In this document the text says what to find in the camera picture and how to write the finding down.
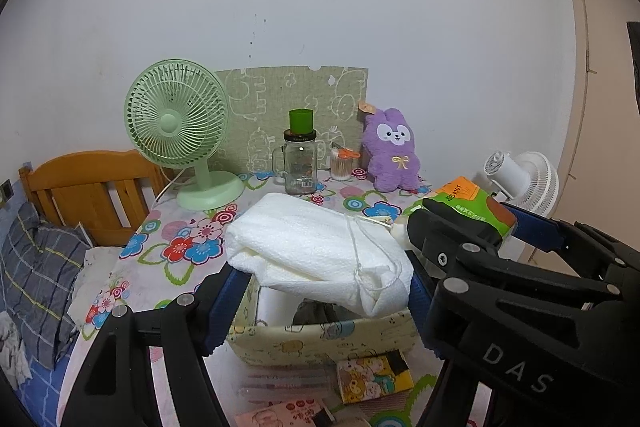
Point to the green desk fan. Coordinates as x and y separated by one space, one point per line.
170 124

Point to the white cloth bag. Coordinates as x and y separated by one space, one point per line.
300 242

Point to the clear striped packet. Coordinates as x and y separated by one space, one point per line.
285 382

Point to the white grey crumpled garment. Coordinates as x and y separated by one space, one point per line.
12 352

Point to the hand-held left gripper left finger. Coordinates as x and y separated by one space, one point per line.
225 307

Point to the purple plush bunny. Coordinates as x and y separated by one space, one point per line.
395 157

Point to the glass jar mug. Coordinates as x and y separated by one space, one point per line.
300 167

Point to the white standing fan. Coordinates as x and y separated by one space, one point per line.
530 182

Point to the grey plaid pillow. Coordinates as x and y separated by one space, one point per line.
40 272

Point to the green plastic cup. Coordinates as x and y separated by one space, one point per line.
301 121

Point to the yellow printed storage box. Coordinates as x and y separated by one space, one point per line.
310 347

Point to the pink wipes packet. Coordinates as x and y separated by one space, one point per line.
280 414

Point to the yellow cartoon tissue packet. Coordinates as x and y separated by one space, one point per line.
372 374

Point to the white bed cloth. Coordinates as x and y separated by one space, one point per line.
97 277

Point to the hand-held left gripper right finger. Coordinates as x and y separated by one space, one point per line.
422 317

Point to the grey cloth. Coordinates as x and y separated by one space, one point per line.
325 312

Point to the green printed board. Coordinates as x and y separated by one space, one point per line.
300 87

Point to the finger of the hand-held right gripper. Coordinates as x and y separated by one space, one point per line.
537 227
450 247

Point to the beige wooden door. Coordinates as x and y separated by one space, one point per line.
600 107

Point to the wooden bed headboard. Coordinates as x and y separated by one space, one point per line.
80 192

